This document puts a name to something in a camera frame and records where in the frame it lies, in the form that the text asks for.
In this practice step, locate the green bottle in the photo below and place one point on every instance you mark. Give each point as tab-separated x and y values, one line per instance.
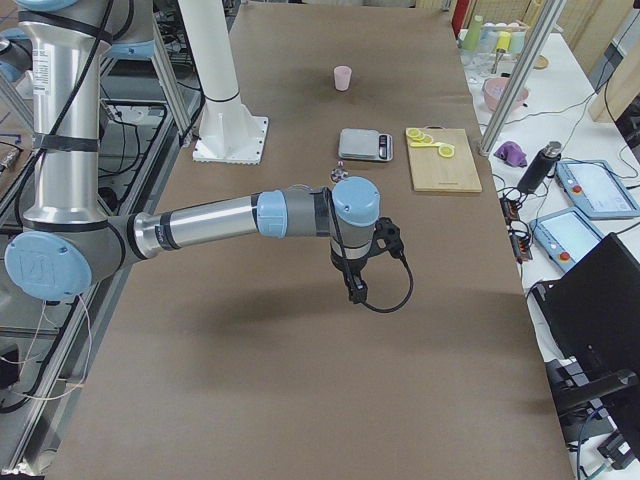
471	39

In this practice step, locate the glass sauce bottle metal cap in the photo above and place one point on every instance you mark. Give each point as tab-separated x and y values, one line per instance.
339	172

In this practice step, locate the bamboo cutting board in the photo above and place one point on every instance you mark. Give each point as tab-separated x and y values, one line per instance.
434	174

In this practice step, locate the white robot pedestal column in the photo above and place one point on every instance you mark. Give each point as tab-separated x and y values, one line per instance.
228	132

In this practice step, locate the lemon slice near knife tip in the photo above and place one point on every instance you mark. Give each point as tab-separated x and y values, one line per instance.
446	150

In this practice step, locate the pink bowl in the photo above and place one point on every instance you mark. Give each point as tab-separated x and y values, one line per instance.
493	90

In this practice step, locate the silver digital kitchen scale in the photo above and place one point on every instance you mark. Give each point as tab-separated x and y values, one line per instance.
365	145

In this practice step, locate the purple cloth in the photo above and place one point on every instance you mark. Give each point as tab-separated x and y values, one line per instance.
512	154

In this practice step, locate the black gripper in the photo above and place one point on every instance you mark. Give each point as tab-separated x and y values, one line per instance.
345	269

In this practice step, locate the aluminium frame post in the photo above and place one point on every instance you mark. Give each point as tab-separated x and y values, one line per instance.
549	14

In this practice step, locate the yellow plastic knife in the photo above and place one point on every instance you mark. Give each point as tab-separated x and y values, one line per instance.
426	145

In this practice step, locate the lower teach pendant tablet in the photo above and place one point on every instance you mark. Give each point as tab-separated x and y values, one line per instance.
566	236

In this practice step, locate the teach pendant tablet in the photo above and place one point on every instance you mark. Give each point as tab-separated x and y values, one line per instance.
595	190
566	236

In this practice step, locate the upper teach pendant tablet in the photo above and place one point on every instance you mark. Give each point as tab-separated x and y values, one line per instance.
595	190

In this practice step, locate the yellow cup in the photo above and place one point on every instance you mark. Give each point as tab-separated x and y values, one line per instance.
503	41

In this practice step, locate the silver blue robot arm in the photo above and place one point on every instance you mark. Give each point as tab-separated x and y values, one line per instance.
68	243

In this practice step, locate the black power strip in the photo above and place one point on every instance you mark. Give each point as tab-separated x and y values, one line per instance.
518	231

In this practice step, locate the black water bottle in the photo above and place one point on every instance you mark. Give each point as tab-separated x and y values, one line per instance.
542	164

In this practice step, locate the pink plastic cup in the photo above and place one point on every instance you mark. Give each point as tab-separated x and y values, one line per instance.
342	77

